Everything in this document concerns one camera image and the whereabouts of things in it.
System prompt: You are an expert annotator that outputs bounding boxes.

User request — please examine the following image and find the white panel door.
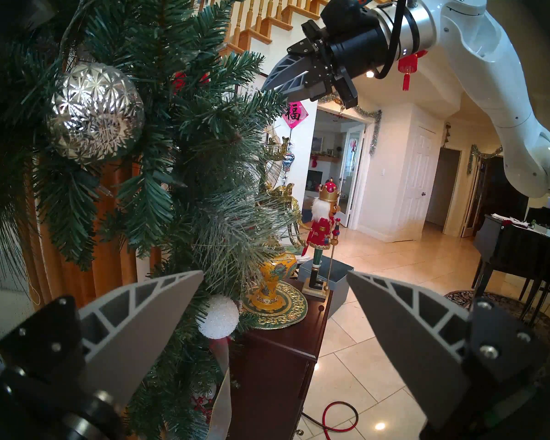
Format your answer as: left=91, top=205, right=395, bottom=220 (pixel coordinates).
left=398, top=122, right=441, bottom=236

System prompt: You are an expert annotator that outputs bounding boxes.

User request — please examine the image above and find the red paper lantern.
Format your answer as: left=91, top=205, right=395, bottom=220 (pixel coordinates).
left=398, top=49, right=429, bottom=92

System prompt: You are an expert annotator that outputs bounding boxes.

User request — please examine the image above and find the green pine garland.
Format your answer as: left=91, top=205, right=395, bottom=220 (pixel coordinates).
left=0, top=0, right=303, bottom=440

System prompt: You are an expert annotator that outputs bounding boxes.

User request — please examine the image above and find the dark patterned floor rug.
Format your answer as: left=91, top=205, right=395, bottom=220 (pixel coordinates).
left=445, top=289, right=550, bottom=352

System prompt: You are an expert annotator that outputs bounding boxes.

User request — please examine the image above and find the sheer white ribbon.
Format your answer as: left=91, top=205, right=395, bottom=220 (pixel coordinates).
left=206, top=338, right=232, bottom=440

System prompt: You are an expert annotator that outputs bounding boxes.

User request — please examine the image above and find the blue vase charm with tassel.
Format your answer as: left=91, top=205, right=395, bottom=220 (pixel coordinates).
left=282, top=129, right=297, bottom=175

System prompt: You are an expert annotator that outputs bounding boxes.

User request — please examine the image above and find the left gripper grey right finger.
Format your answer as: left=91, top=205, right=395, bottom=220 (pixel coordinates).
left=347, top=270, right=550, bottom=433

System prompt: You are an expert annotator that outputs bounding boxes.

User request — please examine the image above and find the brown wooden door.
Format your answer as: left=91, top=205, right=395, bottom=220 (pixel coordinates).
left=424, top=148, right=462, bottom=227

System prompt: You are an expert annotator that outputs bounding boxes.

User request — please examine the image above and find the gold glitter reindeer ornament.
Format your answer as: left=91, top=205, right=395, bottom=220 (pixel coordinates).
left=260, top=136, right=313, bottom=248

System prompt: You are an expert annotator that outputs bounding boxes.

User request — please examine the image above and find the silver faceted ball ornament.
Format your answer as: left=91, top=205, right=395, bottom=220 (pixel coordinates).
left=48, top=62, right=146, bottom=164

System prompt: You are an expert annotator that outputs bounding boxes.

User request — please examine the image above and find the yellow porcelain lidded jar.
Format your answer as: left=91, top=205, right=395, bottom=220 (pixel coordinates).
left=250, top=249, right=298, bottom=312

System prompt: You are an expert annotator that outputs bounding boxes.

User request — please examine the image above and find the grey square bin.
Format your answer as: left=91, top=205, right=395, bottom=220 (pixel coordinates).
left=297, top=257, right=354, bottom=318

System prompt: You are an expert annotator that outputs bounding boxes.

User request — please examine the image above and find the red floor cable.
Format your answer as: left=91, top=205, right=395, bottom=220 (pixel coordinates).
left=321, top=401, right=359, bottom=433

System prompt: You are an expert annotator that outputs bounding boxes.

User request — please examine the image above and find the black sleeved wrist cable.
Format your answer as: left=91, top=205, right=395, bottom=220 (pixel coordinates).
left=374, top=0, right=418, bottom=80

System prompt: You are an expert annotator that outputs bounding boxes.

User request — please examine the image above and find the dark wooden cabinet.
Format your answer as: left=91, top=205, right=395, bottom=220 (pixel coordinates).
left=229, top=279, right=334, bottom=440

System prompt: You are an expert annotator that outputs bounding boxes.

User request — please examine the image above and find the red diamond fu sign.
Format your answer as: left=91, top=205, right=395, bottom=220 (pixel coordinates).
left=282, top=101, right=309, bottom=129

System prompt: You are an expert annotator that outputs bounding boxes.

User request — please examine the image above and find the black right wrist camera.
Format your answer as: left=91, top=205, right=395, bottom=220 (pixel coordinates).
left=320, top=0, right=377, bottom=35

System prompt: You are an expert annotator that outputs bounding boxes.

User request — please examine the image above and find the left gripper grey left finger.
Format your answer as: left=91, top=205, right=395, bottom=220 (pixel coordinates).
left=0, top=270, right=205, bottom=410

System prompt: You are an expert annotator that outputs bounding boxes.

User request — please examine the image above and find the black piano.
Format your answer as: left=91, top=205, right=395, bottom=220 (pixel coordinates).
left=472, top=205, right=550, bottom=334

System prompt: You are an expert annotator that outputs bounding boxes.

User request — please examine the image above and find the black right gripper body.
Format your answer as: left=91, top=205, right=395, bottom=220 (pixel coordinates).
left=324, top=19, right=393, bottom=78

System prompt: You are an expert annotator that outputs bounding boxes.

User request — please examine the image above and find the ornate decorative plate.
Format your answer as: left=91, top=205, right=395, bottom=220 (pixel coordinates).
left=243, top=281, right=308, bottom=330

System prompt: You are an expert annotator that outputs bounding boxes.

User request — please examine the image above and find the tall red nutcracker figurine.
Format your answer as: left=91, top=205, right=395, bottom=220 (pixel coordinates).
left=301, top=178, right=342, bottom=298

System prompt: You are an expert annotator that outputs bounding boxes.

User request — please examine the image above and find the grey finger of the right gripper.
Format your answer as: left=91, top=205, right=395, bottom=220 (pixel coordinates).
left=262, top=21, right=334, bottom=90
left=275, top=67, right=360, bottom=110

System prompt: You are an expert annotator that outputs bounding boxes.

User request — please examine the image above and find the tinsel doorway garland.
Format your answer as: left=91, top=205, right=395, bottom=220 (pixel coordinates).
left=467, top=143, right=506, bottom=174
left=319, top=93, right=382, bottom=155

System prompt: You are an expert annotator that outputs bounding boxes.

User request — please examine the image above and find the white glitter ball ornament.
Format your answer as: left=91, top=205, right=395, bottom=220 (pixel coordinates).
left=197, top=295, right=240, bottom=340

